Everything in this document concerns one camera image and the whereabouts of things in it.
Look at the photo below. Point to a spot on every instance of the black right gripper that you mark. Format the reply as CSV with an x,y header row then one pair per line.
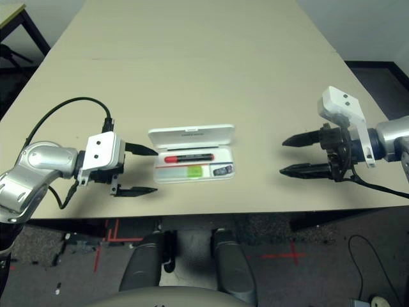
x,y
338,150

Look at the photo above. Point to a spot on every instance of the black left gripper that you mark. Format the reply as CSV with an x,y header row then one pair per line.
x,y
105,174

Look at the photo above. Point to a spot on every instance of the black marker with red cap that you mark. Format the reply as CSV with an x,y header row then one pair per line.
x,y
191,157

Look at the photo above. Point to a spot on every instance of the pale highlighter with green cap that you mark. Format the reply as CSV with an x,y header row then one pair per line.
x,y
195,171

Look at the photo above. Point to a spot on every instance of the white plastic pencil case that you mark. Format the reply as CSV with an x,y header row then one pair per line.
x,y
191,136

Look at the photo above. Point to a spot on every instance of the small blue-grey eraser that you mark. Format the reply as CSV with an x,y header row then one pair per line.
x,y
222,170

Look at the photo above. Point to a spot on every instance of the dark grey left robot leg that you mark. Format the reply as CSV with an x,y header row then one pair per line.
x,y
143,265

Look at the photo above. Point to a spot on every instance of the dark grey robot leg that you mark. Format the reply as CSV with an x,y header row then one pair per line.
x,y
230,262
143,265

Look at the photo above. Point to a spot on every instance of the red floor tape cross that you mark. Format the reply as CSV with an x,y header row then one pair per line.
x,y
294,255

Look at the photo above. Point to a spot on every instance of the dark grey right robot leg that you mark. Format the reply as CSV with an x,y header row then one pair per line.
x,y
230,262

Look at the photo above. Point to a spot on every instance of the grey robot torso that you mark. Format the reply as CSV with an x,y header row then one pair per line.
x,y
166,299

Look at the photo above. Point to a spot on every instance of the grey foot pedal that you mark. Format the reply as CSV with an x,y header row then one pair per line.
x,y
359,302

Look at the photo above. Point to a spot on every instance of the white shoe toe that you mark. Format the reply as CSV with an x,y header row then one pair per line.
x,y
379,301

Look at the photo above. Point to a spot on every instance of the black tripod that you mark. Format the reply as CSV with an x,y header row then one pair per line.
x,y
12,56

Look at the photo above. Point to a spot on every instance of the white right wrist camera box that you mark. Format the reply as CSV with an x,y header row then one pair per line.
x,y
342,102

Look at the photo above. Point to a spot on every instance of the side table with black frame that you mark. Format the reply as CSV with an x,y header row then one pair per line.
x,y
9,12

